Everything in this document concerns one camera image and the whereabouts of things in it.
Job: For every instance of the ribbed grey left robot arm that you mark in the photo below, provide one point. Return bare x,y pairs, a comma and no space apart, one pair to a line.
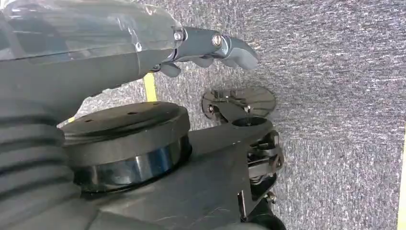
25,165

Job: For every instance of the yellow floor tape square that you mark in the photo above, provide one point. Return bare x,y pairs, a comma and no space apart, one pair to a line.
150,89
402,190

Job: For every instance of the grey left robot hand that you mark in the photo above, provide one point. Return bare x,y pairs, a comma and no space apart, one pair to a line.
79,63

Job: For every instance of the black robot leg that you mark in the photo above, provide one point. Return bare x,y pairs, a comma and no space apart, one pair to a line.
190,190

